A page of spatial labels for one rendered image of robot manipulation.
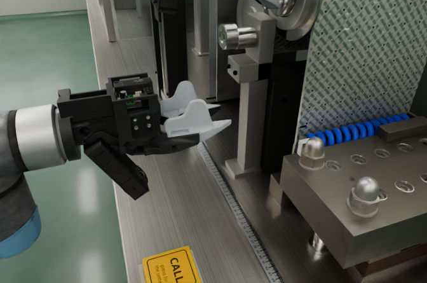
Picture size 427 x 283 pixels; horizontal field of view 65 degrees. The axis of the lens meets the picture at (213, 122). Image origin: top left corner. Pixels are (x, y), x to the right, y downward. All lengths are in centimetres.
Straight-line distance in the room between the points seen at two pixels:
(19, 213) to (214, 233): 28
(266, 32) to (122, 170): 30
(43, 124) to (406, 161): 49
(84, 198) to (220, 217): 151
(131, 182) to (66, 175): 178
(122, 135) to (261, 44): 26
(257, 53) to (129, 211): 35
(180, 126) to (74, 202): 165
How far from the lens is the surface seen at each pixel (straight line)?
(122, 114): 40
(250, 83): 57
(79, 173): 223
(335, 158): 54
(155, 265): 52
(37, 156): 43
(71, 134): 42
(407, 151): 61
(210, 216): 60
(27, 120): 43
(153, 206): 62
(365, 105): 63
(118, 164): 45
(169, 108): 48
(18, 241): 52
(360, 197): 45
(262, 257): 55
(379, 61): 60
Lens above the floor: 134
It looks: 32 degrees down
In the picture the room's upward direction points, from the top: straight up
